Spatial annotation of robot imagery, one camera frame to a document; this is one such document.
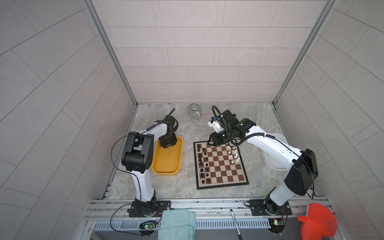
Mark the brown white chessboard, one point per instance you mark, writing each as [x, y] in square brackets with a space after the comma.
[223, 173]

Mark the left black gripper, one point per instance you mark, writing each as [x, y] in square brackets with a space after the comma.
[174, 141]

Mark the white ribbed ceramic cup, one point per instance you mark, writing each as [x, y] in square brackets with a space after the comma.
[194, 110]

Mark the yellow plastic tray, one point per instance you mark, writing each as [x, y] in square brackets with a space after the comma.
[168, 161]

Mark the red plastic funnel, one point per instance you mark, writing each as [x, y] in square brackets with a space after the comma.
[318, 222]

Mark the green cloth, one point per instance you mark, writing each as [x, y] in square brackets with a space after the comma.
[177, 225]

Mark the aluminium rail frame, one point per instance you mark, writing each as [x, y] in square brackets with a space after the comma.
[112, 215]

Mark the white plastic tray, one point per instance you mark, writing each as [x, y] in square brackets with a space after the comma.
[271, 163]

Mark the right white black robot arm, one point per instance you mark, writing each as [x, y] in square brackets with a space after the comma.
[301, 166]

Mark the white chess pieces on board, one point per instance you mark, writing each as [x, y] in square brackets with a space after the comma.
[233, 154]

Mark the black chess pieces on board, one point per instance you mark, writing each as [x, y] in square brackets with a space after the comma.
[202, 157]

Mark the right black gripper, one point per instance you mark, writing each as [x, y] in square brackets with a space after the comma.
[214, 140]

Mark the black pen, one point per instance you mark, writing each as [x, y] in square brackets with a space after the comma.
[236, 224]

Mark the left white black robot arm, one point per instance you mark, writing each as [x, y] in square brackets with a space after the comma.
[138, 155]

